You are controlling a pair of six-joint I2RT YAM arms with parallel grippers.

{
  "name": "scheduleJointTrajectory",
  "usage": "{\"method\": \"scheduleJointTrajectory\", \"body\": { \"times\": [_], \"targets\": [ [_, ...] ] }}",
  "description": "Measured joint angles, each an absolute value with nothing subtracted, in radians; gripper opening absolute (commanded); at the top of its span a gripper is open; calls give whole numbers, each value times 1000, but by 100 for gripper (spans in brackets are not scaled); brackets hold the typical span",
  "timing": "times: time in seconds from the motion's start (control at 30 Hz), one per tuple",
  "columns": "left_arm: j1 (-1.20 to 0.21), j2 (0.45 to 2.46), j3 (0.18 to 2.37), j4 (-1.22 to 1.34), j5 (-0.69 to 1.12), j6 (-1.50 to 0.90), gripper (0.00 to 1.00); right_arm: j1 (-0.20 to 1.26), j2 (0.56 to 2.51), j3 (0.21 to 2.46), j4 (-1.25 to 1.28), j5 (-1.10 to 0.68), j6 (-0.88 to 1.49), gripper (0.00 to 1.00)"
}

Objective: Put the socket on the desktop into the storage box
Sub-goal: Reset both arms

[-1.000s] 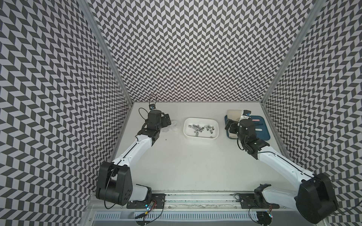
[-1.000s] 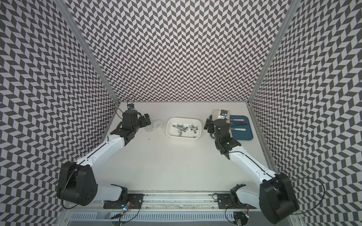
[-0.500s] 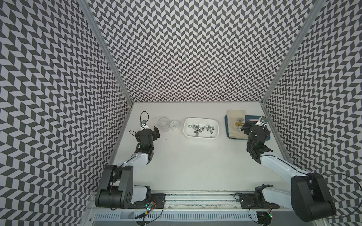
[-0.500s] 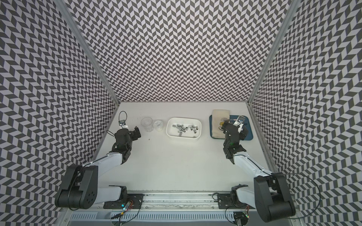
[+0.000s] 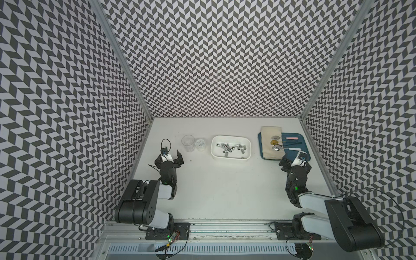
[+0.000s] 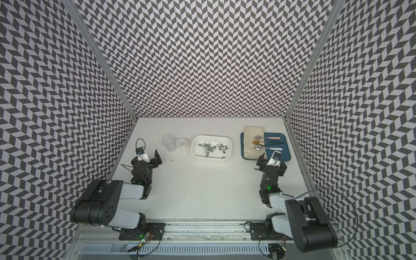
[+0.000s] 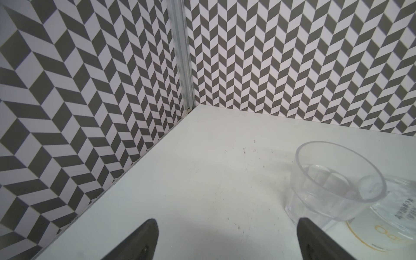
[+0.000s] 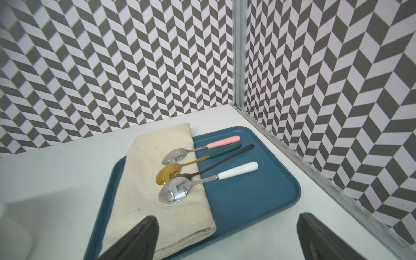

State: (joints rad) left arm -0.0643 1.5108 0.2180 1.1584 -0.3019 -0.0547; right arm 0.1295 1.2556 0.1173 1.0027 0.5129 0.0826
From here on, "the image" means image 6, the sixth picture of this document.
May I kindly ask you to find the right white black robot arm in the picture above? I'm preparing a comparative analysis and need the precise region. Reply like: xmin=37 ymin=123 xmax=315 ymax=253
xmin=256 ymin=152 xmax=338 ymax=252

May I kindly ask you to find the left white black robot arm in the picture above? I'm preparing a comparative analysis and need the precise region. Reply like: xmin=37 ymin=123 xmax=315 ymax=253
xmin=70 ymin=147 xmax=162 ymax=232

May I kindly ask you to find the white plastic storage box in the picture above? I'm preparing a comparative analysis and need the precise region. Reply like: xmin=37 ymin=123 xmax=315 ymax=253
xmin=191 ymin=135 xmax=232 ymax=161

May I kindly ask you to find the clear plastic cup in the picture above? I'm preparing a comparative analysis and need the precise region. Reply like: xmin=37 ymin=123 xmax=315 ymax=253
xmin=161 ymin=134 xmax=177 ymax=152

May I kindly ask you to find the blue tray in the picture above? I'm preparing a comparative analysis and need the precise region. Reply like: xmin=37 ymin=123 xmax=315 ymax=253
xmin=240 ymin=132 xmax=291 ymax=162

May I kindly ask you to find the clear plastic lid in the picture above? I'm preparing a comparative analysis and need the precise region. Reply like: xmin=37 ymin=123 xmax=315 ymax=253
xmin=176 ymin=138 xmax=188 ymax=151

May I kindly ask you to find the beige cloth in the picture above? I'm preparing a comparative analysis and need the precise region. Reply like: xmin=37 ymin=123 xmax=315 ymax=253
xmin=243 ymin=126 xmax=264 ymax=160

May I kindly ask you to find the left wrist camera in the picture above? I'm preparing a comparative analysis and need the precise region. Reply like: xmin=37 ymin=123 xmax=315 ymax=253
xmin=135 ymin=146 xmax=150 ymax=163

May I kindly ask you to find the white handled spoon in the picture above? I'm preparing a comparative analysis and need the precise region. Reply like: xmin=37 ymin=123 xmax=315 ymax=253
xmin=254 ymin=145 xmax=283 ymax=151

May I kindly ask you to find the gold black handled spoon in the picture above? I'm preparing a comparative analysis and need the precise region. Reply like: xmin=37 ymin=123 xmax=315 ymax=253
xmin=252 ymin=140 xmax=284 ymax=146

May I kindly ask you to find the pink handled spoon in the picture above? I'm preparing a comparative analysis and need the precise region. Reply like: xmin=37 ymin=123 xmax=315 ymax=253
xmin=253 ymin=135 xmax=281 ymax=140

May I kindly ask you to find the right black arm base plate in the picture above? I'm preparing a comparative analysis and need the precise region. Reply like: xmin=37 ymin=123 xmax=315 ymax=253
xmin=248 ymin=222 xmax=285 ymax=241

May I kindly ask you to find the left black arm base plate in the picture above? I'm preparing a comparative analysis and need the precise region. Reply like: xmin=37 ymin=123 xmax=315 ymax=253
xmin=119 ymin=223 xmax=166 ymax=241

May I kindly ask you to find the aluminium front rail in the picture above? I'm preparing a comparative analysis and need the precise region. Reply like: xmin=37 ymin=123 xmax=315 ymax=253
xmin=76 ymin=220 xmax=343 ymax=244

